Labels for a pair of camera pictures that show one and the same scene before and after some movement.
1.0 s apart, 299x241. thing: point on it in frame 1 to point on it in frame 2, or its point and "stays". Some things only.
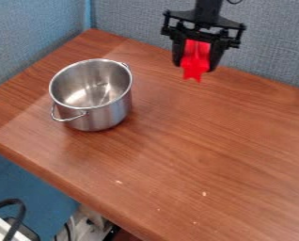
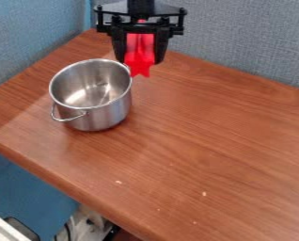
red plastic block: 195,58 to 139,52
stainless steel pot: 93,91 stays
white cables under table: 86,226 stays
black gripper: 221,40 to 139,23
